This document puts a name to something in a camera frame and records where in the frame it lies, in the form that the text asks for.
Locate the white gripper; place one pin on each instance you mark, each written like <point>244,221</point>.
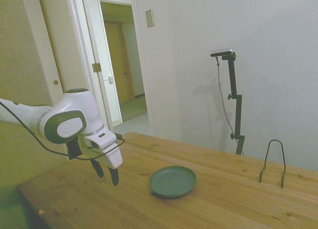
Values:
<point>106,149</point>

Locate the round teal plate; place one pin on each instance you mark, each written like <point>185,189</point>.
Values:
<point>171,181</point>

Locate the brass door hinge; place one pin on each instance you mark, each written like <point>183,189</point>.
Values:
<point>96,67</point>

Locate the brown hallway door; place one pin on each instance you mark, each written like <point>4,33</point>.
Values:
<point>116,65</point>

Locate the cream open door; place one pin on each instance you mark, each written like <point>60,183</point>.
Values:
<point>57,40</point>

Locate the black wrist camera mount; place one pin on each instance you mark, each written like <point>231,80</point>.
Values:
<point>74,149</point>

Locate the white door frame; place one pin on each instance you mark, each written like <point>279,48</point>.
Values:
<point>142,65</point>

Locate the black camera stand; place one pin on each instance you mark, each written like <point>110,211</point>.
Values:
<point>238,119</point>

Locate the beige wall switch plate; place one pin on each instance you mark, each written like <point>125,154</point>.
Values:
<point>149,18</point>

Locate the grey exterior camera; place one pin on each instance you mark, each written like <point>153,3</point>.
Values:
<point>222,52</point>

